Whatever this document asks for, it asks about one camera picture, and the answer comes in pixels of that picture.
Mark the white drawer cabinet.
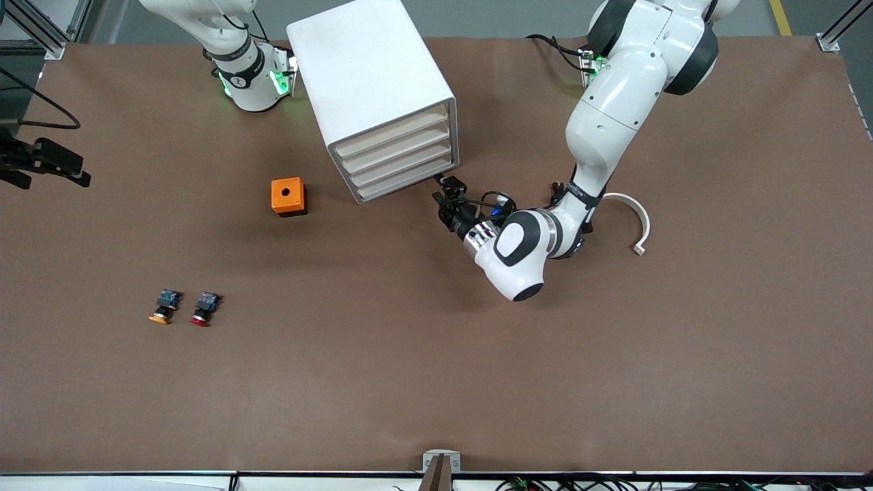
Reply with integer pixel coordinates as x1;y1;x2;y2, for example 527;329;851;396
286;0;459;205

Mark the yellow push button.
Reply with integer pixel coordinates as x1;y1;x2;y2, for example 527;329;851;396
149;289;182;325

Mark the red push button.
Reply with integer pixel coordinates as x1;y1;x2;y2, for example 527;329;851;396
190;291;223;327

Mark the brown table mat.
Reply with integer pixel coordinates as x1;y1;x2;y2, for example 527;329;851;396
0;34;873;476

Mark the white edge board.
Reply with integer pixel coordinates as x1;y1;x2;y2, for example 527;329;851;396
0;475;236;491

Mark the aluminium frame profile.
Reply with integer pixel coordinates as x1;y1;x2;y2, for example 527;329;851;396
817;0;873;53
0;0;93;59

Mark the orange button enclosure box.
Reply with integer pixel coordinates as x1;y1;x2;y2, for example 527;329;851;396
271;177;308;218

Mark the white curved plastic bracket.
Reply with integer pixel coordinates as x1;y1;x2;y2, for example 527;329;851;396
600;193;651;256

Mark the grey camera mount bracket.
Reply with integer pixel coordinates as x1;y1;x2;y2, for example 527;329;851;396
417;449;462;491

